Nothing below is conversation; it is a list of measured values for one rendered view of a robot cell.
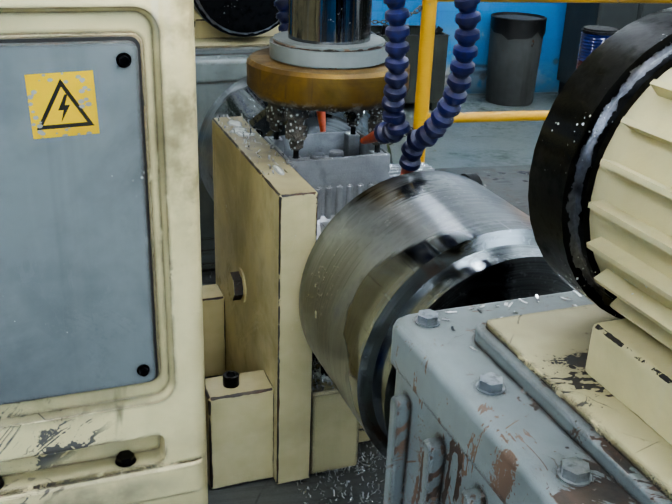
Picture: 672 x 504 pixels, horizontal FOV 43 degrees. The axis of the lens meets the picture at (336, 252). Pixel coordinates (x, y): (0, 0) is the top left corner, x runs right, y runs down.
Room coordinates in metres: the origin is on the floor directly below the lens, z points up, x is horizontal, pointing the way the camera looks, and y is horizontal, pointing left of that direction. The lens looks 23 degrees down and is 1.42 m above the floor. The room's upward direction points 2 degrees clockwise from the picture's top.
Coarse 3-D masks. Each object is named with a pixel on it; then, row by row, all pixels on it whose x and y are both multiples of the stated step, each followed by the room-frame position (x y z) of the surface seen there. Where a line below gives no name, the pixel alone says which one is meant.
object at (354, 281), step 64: (384, 192) 0.77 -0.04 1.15; (448, 192) 0.75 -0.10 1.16; (320, 256) 0.75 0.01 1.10; (384, 256) 0.67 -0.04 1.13; (448, 256) 0.64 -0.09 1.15; (512, 256) 0.63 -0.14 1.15; (320, 320) 0.70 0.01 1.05; (384, 320) 0.62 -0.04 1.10; (384, 384) 0.59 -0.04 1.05; (384, 448) 0.62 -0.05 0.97
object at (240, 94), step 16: (240, 80) 1.25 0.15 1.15; (224, 96) 1.23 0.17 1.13; (240, 96) 1.19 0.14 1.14; (256, 96) 1.16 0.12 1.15; (208, 112) 1.23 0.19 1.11; (224, 112) 1.18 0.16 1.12; (240, 112) 1.14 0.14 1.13; (256, 112) 1.11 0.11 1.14; (336, 112) 1.12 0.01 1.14; (208, 128) 1.20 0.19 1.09; (256, 128) 1.09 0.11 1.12; (336, 128) 1.13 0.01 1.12; (368, 128) 1.15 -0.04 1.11; (208, 144) 1.17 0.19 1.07; (384, 144) 1.16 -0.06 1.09; (208, 160) 1.16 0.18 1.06; (208, 176) 1.15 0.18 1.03; (208, 192) 1.20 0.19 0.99
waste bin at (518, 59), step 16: (496, 16) 6.09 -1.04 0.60; (512, 16) 6.25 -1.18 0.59; (528, 16) 6.28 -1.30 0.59; (544, 16) 6.18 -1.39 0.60; (496, 32) 6.06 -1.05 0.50; (512, 32) 5.99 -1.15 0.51; (528, 32) 5.98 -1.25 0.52; (544, 32) 6.09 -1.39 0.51; (496, 48) 6.06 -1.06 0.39; (512, 48) 5.99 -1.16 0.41; (528, 48) 5.99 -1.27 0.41; (496, 64) 6.05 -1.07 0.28; (512, 64) 5.99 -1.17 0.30; (528, 64) 6.00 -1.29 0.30; (496, 80) 6.05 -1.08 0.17; (512, 80) 5.99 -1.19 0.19; (528, 80) 6.02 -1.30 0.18; (496, 96) 6.04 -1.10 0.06; (512, 96) 5.99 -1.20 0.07; (528, 96) 6.04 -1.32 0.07
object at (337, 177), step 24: (288, 144) 0.98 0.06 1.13; (312, 144) 1.00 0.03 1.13; (336, 144) 1.01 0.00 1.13; (360, 144) 1.00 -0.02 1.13; (312, 168) 0.89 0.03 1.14; (336, 168) 0.90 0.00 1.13; (360, 168) 0.91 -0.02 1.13; (384, 168) 0.92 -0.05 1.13; (336, 192) 0.90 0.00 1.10; (360, 192) 0.91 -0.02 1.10
